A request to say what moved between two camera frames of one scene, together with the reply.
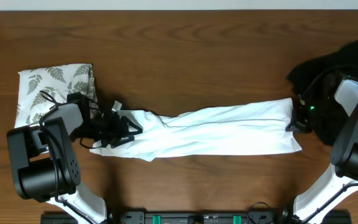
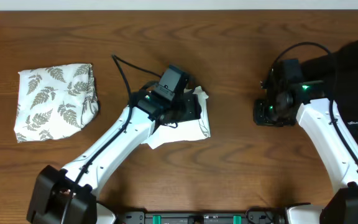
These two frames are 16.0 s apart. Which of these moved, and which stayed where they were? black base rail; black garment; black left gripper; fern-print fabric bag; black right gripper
Moved: black right gripper; black left gripper
Stayed: fern-print fabric bag; black garment; black base rail
